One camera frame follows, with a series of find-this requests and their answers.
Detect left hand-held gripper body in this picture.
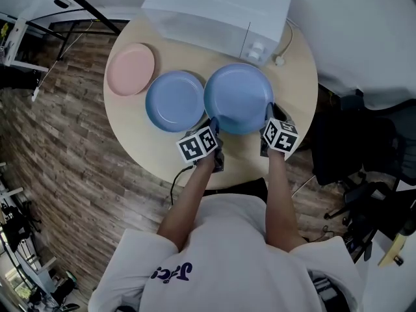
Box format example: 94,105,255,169
176,125,226,174

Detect white microwave oven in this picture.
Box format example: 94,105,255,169
140,0,294,66

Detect wooden board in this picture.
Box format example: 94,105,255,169
378,232,411,268

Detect blue electronic device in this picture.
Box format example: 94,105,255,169
344,231,374,263

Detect black cable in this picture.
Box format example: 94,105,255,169
170,166,196,209

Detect person's left forearm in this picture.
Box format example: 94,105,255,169
157,151,216,253

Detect thin white cable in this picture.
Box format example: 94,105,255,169
291,174,316,197

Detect black grey waist device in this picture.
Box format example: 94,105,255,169
308,270,345,312

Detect person's black trousers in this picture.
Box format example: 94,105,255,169
204,177,268,197

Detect person's white t-shirt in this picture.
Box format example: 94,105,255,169
88,194,364,312

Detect blue plate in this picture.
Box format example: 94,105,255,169
203,63,275,135
145,70,206,133

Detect white cable with adapter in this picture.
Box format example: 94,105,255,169
31,19,95,103

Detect white microwave cable with plug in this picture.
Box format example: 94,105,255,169
271,18,294,67

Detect pink plate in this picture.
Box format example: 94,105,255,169
106,42,156,97

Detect white desk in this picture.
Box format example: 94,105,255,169
0,11,66,68

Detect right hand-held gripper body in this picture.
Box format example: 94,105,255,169
259,105,300,161

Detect person's right forearm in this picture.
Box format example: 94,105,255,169
265,149,308,252

